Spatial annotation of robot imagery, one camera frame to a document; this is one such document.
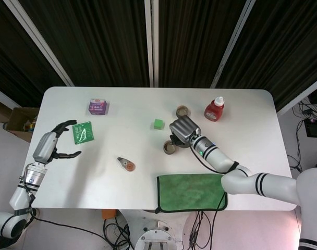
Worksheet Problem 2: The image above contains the black cable bundle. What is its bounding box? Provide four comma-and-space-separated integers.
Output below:
103, 210, 135, 250
288, 100, 317, 172
189, 210, 213, 250

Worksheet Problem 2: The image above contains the white partition frame post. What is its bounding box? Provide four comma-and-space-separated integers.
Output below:
276, 78, 317, 115
3, 0, 75, 87
0, 84, 18, 108
210, 0, 256, 89
144, 0, 160, 88

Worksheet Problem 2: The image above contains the orange grey correction tape dispenser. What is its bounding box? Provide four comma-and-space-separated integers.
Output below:
117, 156, 136, 172

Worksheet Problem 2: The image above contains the brown cardboard box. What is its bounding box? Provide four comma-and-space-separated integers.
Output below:
3, 107, 40, 143

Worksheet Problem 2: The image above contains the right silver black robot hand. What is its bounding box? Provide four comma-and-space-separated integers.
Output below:
168, 116, 202, 149

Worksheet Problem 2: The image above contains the green tea packet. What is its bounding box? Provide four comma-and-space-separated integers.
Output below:
71, 121, 95, 145

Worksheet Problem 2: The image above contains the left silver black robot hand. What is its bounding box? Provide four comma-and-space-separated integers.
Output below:
32, 119, 82, 165

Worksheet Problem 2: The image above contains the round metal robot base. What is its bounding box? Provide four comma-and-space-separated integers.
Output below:
134, 220, 178, 250

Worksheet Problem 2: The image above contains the dark pleated curtain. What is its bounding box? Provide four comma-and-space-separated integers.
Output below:
218, 0, 317, 111
0, 0, 67, 107
17, 0, 150, 87
158, 0, 249, 88

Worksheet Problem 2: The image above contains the black electronic device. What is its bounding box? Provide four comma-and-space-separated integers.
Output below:
303, 118, 317, 138

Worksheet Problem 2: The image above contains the purple paper box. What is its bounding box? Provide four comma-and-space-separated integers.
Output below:
87, 97, 109, 116

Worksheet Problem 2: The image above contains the red ketchup squeeze bottle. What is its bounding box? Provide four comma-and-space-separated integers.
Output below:
204, 96, 225, 122

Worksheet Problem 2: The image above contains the green microfibre cloth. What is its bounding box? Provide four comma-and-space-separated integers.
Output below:
155, 173, 228, 214

